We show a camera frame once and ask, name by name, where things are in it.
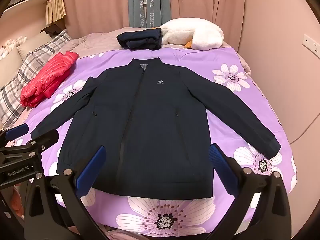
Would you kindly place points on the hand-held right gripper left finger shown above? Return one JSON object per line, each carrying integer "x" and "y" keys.
{"x": 90, "y": 172}

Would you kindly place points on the beige cushion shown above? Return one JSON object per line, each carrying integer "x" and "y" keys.
{"x": 8, "y": 67}

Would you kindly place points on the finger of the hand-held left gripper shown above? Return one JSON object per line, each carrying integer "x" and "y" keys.
{"x": 45, "y": 137}
{"x": 16, "y": 132}

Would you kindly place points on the white wall socket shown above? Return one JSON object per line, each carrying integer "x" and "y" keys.
{"x": 311, "y": 43}

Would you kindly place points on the navy zip jacket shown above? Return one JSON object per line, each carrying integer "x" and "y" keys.
{"x": 150, "y": 130}

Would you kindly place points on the person's left hand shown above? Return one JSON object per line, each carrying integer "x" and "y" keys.
{"x": 17, "y": 201}

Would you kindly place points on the grey plaid pillow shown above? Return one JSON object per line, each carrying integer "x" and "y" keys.
{"x": 22, "y": 80}

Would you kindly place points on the grey printed hanging cloth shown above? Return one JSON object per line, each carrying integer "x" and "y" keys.
{"x": 150, "y": 2}

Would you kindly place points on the pink bed sheet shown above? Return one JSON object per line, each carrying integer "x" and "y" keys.
{"x": 95, "y": 40}

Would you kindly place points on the white goose plush toy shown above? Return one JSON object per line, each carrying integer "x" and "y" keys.
{"x": 200, "y": 33}

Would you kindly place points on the small white plush toys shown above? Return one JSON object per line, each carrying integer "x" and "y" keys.
{"x": 12, "y": 43}

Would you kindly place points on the beige pillow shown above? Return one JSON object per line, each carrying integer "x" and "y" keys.
{"x": 32, "y": 46}

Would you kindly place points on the dark brown object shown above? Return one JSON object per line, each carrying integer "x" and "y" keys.
{"x": 51, "y": 30}

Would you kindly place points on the purple floral blanket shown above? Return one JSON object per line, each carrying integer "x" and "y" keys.
{"x": 225, "y": 110}

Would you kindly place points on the folded navy garment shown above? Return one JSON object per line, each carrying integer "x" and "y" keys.
{"x": 140, "y": 40}

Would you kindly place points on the red puffer jacket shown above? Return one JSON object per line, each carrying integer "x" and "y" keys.
{"x": 50, "y": 77}

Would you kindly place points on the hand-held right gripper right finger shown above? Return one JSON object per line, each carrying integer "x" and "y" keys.
{"x": 222, "y": 170}

